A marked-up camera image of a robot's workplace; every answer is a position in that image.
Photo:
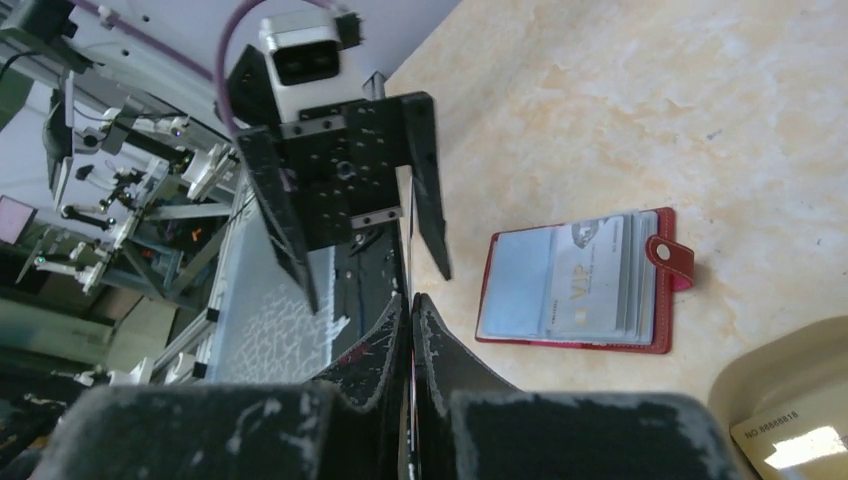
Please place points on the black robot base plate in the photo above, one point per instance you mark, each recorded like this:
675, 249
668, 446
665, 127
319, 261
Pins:
368, 272

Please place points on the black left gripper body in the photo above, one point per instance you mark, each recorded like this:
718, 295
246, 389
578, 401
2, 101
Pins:
336, 159

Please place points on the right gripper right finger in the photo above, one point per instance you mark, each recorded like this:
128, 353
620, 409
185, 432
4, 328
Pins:
473, 424

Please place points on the red leather card holder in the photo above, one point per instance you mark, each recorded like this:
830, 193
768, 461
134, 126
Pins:
516, 284

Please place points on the silver VIP card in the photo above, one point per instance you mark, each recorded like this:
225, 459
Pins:
585, 297

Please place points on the gold VIP card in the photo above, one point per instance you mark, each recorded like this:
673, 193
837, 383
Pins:
805, 439

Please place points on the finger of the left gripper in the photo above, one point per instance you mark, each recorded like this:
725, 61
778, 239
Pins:
421, 134
268, 181

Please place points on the aluminium frame rail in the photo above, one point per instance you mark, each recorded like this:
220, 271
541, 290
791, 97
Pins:
188, 358

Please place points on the beige oval tray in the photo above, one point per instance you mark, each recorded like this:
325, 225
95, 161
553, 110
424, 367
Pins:
765, 363

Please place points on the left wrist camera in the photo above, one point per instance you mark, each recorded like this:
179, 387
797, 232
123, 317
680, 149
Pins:
309, 60

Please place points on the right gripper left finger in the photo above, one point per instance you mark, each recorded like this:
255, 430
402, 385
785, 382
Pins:
344, 423

